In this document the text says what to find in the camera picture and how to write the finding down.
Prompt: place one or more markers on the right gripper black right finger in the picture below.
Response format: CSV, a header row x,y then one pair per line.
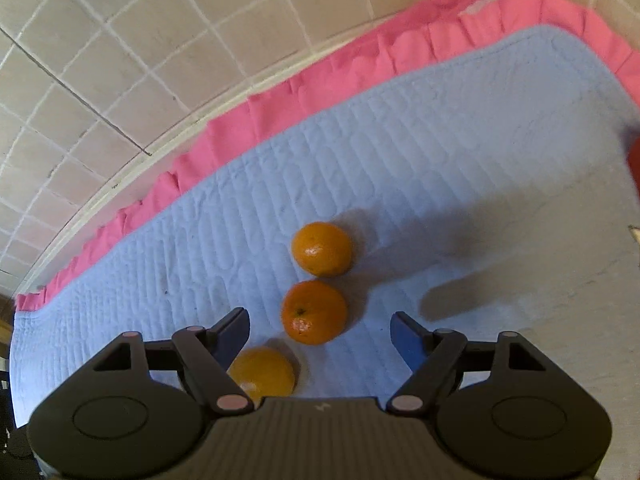
x,y
432,358

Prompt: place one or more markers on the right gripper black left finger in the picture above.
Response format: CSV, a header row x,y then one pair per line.
x,y
205,355

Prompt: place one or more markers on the yellowish orange mandarin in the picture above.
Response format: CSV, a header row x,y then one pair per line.
x,y
262,372

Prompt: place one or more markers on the orange mandarin with stem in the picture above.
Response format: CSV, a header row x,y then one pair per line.
x,y
314,313

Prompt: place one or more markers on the small orange mandarin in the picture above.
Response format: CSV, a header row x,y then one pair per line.
x,y
323,250

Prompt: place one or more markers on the light blue quilted mat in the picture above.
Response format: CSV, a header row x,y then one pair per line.
x,y
487,193

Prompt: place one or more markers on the red cardboard box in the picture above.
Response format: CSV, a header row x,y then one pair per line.
x,y
633,161

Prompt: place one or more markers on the pink ruffled cloth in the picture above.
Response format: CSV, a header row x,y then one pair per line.
x,y
430,32

